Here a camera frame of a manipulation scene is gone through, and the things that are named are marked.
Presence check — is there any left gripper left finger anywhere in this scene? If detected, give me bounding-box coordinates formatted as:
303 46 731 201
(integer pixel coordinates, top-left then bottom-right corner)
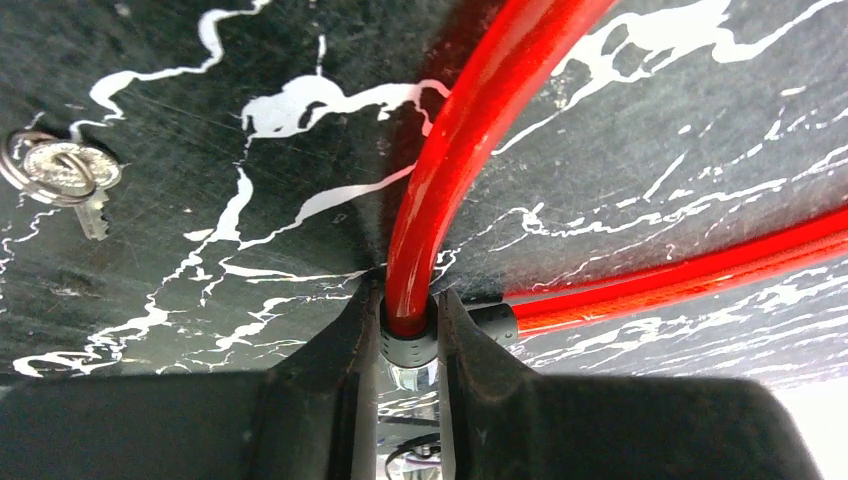
1 281 380 479

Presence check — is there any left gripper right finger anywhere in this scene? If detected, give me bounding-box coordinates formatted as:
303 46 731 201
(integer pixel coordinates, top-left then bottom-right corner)
437 290 820 479

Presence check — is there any red cable lock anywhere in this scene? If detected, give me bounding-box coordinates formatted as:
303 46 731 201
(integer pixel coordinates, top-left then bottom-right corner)
383 1 847 391

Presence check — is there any silver key bunch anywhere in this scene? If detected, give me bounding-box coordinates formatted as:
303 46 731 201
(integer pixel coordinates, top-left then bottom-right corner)
1 130 123 241

